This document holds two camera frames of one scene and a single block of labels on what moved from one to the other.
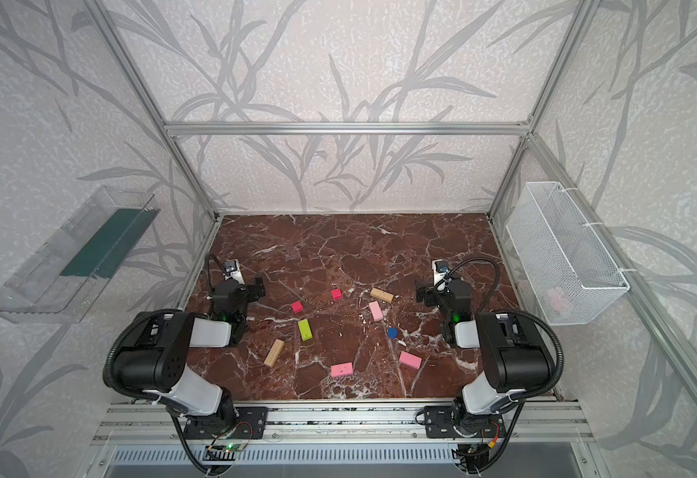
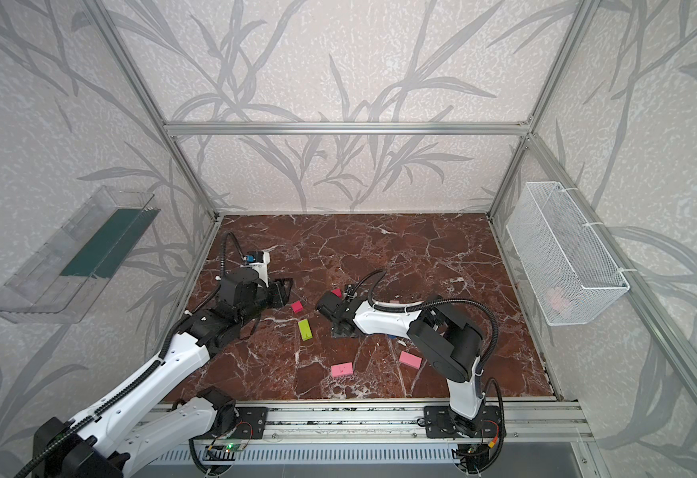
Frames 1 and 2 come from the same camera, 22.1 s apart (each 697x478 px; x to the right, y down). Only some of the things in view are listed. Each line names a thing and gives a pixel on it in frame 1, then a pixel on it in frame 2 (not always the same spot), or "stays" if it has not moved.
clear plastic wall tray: (64, 277) stays
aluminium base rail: (346, 422) stays
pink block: (342, 369) stays
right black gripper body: (435, 294) to (330, 307)
